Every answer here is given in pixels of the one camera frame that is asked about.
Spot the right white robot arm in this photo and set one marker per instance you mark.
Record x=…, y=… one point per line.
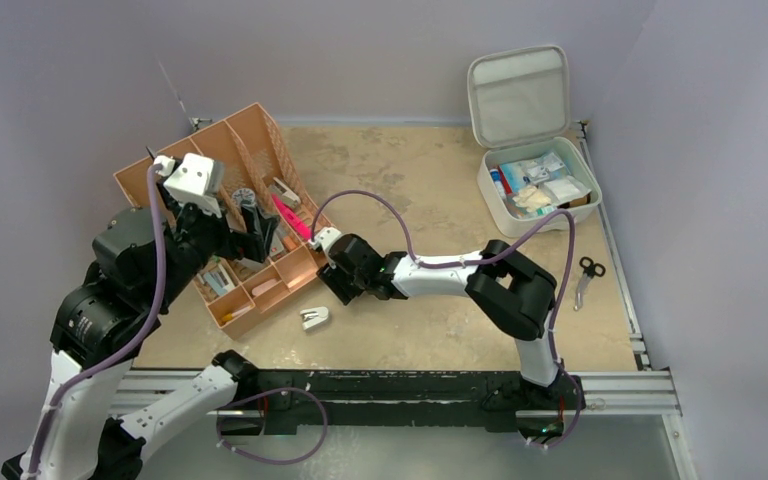
x=517, y=295

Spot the grey stapler in tray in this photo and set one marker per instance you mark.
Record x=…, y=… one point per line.
x=288, y=196

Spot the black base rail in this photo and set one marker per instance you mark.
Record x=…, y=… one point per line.
x=496, y=401

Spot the pink file organizer rack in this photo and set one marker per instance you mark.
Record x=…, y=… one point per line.
x=251, y=146

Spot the pink desk tray organizer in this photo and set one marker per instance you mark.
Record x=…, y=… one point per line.
x=239, y=298

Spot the blue white bandage roll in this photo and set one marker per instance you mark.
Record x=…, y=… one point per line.
x=499, y=183

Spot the blue grey tape roll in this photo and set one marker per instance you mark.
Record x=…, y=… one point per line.
x=245, y=198

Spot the white plastic bottle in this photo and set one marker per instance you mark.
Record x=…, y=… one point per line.
x=542, y=211

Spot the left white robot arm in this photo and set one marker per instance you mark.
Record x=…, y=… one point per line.
x=142, y=264

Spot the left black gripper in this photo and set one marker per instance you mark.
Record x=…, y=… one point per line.
x=260, y=229

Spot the white stapler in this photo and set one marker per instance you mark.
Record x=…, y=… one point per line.
x=313, y=318

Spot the grey open storage case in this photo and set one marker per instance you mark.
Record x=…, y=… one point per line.
x=520, y=109

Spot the beige gauze wrap packet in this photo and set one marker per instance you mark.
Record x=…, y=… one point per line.
x=531, y=199

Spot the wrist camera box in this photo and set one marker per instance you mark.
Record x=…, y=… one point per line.
x=324, y=239
x=194, y=179

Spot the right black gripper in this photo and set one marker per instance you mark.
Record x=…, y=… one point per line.
x=339, y=278

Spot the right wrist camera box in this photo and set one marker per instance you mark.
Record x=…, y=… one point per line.
x=324, y=239

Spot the black grey scissors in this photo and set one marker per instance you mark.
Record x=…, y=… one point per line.
x=590, y=269

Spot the alcohol pad sachet pair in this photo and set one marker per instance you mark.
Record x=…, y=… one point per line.
x=547, y=167

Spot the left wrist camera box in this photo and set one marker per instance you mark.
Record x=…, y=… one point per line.
x=194, y=179

